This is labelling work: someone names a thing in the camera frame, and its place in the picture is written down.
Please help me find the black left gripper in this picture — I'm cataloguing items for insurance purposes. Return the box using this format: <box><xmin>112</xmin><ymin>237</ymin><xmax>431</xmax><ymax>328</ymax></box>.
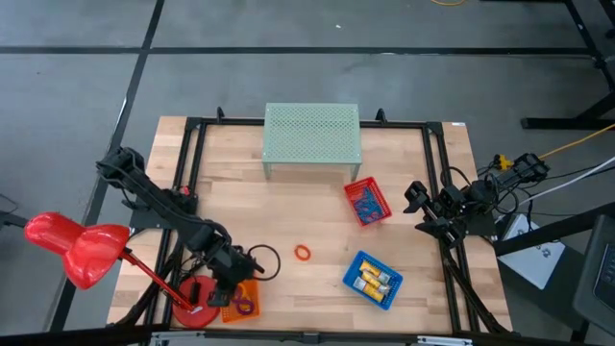
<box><xmin>205</xmin><ymin>241</ymin><xmax>267</xmax><ymax>309</ymax></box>

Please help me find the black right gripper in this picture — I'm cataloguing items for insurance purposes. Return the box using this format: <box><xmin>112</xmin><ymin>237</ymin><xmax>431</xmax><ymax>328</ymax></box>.
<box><xmin>402</xmin><ymin>180</ymin><xmax>472</xmax><ymax>249</ymax></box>

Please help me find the orange plastic basket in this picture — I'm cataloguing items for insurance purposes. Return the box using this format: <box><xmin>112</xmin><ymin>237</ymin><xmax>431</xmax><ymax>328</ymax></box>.
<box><xmin>219</xmin><ymin>278</ymin><xmax>262</xmax><ymax>324</ymax></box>

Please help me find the blue plastic basket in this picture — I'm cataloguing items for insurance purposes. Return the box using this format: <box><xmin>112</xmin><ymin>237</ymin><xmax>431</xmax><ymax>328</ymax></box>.
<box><xmin>341</xmin><ymin>249</ymin><xmax>405</xmax><ymax>311</ymax></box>

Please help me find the red plastic basket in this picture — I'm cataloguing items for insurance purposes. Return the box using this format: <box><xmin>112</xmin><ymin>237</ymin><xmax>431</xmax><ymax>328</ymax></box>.
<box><xmin>342</xmin><ymin>175</ymin><xmax>393</xmax><ymax>229</ymax></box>

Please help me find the red desk lamp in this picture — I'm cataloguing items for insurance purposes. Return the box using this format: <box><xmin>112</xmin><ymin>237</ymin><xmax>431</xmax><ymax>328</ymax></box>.
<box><xmin>23</xmin><ymin>210</ymin><xmax>221</xmax><ymax>330</ymax></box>

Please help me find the white box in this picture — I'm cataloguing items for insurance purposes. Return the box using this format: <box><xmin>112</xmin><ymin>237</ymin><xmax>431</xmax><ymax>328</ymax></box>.
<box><xmin>497</xmin><ymin>212</ymin><xmax>567</xmax><ymax>290</ymax></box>

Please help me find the black metal beam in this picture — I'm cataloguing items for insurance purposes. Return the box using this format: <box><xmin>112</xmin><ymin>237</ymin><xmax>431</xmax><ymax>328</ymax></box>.
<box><xmin>493</xmin><ymin>201</ymin><xmax>615</xmax><ymax>257</ymax></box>

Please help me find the green perforated metal shelf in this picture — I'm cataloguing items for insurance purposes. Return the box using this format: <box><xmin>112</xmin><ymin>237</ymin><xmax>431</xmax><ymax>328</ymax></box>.
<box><xmin>261</xmin><ymin>102</ymin><xmax>363</xmax><ymax>182</ymax></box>

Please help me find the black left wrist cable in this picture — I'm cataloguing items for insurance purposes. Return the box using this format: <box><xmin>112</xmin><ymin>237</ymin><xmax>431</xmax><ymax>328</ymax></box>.
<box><xmin>245</xmin><ymin>243</ymin><xmax>283</xmax><ymax>283</ymax></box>

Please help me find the yellow extension cable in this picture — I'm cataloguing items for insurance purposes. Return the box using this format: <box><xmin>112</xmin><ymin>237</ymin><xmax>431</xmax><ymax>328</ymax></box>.
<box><xmin>494</xmin><ymin>122</ymin><xmax>615</xmax><ymax>172</ymax></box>

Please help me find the white floor cable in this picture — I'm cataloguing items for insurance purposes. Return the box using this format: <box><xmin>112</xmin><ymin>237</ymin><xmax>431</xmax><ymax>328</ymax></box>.
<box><xmin>516</xmin><ymin>156</ymin><xmax>615</xmax><ymax>208</ymax></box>

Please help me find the black desk leg frame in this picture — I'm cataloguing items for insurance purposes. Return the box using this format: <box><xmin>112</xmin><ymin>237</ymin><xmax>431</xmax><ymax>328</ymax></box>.
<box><xmin>521</xmin><ymin>0</ymin><xmax>615</xmax><ymax>131</ymax></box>

